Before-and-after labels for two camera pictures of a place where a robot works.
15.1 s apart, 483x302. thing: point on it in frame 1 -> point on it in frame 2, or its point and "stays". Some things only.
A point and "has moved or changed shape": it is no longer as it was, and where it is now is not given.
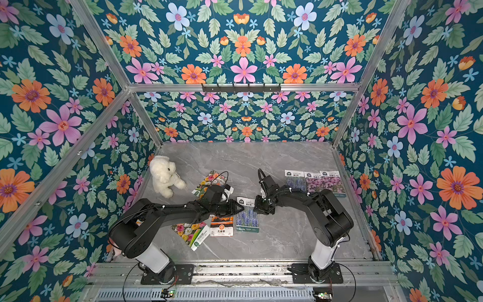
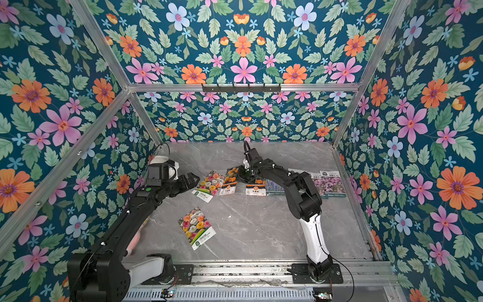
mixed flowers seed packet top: (213, 178) stays
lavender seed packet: (248, 221) has moved or changed shape
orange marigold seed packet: (221, 226) -> (256, 187)
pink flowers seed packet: (331, 180) stays
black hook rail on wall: (243, 87) stays
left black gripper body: (222, 209) -> (175, 187)
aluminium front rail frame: (109, 275) stays
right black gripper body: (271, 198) -> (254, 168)
